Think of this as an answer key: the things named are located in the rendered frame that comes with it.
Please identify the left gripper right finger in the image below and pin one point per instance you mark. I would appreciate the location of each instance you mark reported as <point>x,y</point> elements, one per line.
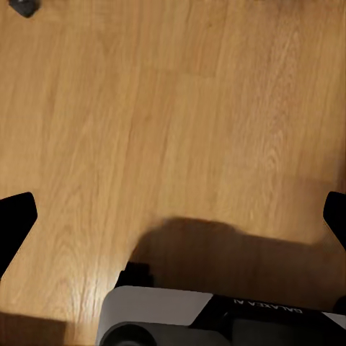
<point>334,214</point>

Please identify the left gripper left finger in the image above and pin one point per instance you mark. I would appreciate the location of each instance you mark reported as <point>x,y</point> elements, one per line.
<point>18,214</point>

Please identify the swivel chair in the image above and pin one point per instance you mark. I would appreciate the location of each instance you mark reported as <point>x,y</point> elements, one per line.
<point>23,7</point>

